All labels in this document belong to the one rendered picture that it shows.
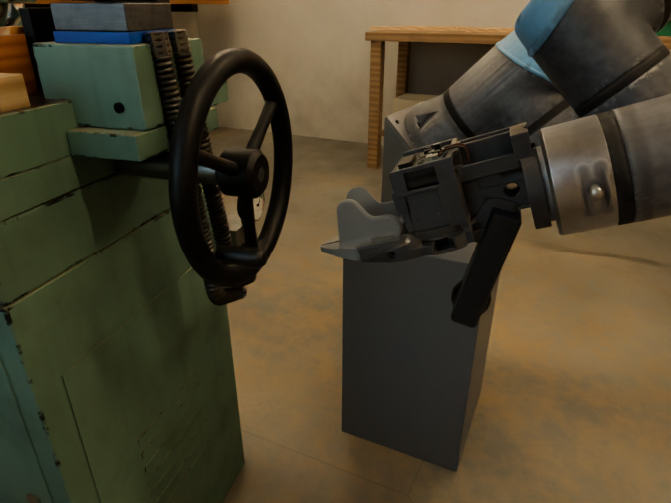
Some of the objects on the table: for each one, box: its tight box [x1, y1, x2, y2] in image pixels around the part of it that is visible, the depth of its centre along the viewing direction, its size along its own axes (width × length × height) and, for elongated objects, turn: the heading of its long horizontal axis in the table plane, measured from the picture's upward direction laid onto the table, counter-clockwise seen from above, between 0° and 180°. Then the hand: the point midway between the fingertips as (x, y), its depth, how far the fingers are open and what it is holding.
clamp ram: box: [19, 7, 57, 90], centre depth 62 cm, size 9×8×9 cm
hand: (335, 251), depth 50 cm, fingers closed
